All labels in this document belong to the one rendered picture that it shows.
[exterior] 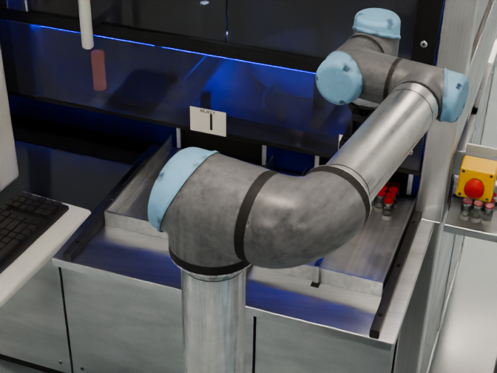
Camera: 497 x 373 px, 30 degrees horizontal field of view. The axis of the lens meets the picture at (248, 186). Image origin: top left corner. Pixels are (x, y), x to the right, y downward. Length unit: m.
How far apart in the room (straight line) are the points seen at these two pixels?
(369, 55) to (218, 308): 0.46
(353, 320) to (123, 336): 0.97
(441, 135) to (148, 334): 1.02
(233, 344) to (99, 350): 1.41
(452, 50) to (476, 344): 1.44
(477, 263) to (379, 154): 2.22
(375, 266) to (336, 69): 0.59
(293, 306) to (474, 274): 1.65
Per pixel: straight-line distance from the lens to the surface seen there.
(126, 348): 2.60
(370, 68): 1.40
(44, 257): 2.04
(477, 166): 1.94
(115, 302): 2.50
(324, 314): 1.75
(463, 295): 3.25
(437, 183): 1.97
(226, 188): 1.09
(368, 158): 1.18
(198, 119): 2.06
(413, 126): 1.28
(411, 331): 2.22
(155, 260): 1.87
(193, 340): 1.26
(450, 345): 3.05
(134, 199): 2.05
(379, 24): 1.48
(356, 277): 1.79
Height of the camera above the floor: 2.03
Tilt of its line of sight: 34 degrees down
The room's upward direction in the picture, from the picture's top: 1 degrees clockwise
